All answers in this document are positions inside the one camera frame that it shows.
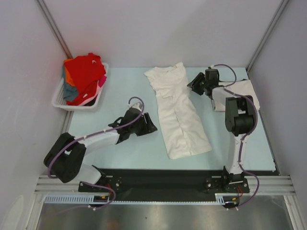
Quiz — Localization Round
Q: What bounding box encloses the white printed t shirt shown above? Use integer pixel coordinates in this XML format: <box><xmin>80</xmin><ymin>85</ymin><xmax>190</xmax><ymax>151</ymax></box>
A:
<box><xmin>145</xmin><ymin>62</ymin><xmax>212</xmax><ymax>160</ymax></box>

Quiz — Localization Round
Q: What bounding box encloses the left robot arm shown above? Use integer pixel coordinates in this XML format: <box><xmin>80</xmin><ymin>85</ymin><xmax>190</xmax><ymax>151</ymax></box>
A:
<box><xmin>44</xmin><ymin>108</ymin><xmax>157</xmax><ymax>192</ymax></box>

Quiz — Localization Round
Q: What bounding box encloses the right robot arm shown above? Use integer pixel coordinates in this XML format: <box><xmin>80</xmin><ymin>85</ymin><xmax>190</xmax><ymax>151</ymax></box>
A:
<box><xmin>187</xmin><ymin>67</ymin><xmax>258</xmax><ymax>193</ymax></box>

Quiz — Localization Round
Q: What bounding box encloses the pink garment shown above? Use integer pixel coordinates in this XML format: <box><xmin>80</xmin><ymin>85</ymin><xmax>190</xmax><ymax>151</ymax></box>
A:
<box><xmin>82</xmin><ymin>75</ymin><xmax>107</xmax><ymax>106</ymax></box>

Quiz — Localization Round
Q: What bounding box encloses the grey blue garment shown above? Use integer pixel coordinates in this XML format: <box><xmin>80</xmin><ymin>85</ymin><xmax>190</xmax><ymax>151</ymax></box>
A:
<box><xmin>62</xmin><ymin>65</ymin><xmax>79</xmax><ymax>102</ymax></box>

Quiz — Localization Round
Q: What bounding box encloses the red t shirt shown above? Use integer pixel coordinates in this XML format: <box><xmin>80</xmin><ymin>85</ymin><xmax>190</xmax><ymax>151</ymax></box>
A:
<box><xmin>65</xmin><ymin>53</ymin><xmax>106</xmax><ymax>106</ymax></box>

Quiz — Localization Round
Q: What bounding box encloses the white plastic basket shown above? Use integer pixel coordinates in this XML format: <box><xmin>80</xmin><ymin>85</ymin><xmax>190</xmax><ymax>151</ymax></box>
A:
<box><xmin>51</xmin><ymin>58</ymin><xmax>109</xmax><ymax>111</ymax></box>

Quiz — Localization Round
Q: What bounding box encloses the orange garment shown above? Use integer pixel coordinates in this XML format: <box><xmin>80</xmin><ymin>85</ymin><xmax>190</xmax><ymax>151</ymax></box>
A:
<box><xmin>63</xmin><ymin>58</ymin><xmax>75</xmax><ymax>87</ymax></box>

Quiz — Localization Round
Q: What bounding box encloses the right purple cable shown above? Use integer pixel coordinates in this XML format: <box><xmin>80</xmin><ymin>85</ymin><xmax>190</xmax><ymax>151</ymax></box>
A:
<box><xmin>210</xmin><ymin>63</ymin><xmax>261</xmax><ymax>211</ymax></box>

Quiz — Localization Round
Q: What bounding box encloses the purple cable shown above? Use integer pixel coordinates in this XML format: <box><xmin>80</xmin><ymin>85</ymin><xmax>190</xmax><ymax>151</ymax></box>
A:
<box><xmin>210</xmin><ymin>63</ymin><xmax>261</xmax><ymax>211</ymax></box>
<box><xmin>47</xmin><ymin>96</ymin><xmax>144</xmax><ymax>211</ymax></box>

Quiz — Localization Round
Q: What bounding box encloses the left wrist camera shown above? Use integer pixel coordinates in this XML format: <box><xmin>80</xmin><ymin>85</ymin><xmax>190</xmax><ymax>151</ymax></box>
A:
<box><xmin>128</xmin><ymin>102</ymin><xmax>143</xmax><ymax>112</ymax></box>

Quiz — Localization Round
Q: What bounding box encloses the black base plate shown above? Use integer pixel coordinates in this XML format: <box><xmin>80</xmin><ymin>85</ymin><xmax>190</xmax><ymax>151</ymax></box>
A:
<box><xmin>68</xmin><ymin>169</ymin><xmax>278</xmax><ymax>202</ymax></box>

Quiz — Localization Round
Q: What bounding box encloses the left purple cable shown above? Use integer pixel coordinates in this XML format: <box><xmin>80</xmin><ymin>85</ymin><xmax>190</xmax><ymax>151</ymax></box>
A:
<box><xmin>47</xmin><ymin>96</ymin><xmax>144</xmax><ymax>211</ymax></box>

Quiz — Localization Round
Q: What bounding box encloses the right corner aluminium post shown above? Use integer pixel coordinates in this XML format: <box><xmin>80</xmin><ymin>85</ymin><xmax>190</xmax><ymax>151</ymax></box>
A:
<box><xmin>246</xmin><ymin>0</ymin><xmax>291</xmax><ymax>74</ymax></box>

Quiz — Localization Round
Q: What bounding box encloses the corner aluminium post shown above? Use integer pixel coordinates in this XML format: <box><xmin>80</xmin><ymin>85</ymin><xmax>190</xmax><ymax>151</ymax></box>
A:
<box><xmin>35</xmin><ymin>0</ymin><xmax>72</xmax><ymax>58</ymax></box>
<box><xmin>246</xmin><ymin>0</ymin><xmax>291</xmax><ymax>74</ymax></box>

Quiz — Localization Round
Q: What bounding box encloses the slotted cable duct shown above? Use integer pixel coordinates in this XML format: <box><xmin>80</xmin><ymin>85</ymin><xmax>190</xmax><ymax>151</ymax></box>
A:
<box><xmin>44</xmin><ymin>194</ymin><xmax>239</xmax><ymax>207</ymax></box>

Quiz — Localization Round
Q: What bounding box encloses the left corner aluminium post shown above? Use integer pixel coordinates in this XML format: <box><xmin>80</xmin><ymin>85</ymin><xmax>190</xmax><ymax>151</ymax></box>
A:
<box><xmin>35</xmin><ymin>0</ymin><xmax>72</xmax><ymax>58</ymax></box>

